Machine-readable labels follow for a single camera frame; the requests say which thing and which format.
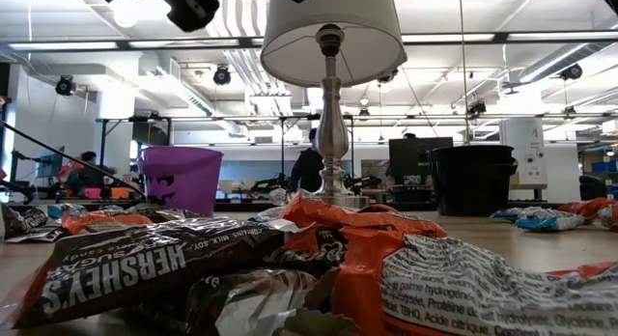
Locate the black computer monitor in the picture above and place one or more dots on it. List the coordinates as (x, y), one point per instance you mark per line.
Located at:
(410, 155)

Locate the purple plastic bucket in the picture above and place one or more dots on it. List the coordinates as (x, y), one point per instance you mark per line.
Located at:
(193, 181)

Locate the black aluminium table frame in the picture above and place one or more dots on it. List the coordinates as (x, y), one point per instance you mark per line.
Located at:
(241, 206)

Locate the wooden side table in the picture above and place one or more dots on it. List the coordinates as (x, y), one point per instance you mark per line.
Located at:
(526, 186)

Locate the silver ceiling duct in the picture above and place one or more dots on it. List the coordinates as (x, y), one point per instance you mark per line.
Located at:
(555, 61)

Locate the black plastic bucket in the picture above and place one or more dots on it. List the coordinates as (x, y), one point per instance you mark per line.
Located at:
(473, 181)

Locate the blue screen monitor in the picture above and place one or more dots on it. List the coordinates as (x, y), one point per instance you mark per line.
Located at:
(50, 162)

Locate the white shade silver table lamp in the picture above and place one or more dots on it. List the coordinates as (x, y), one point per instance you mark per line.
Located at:
(333, 133)

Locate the person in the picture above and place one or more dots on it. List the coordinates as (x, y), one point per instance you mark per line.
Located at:
(409, 135)
(89, 169)
(306, 169)

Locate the shelf with blue bins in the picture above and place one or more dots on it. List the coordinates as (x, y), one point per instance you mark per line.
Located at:
(601, 164)

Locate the background black robot arm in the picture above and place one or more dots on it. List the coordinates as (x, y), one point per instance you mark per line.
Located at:
(359, 184)
(270, 184)

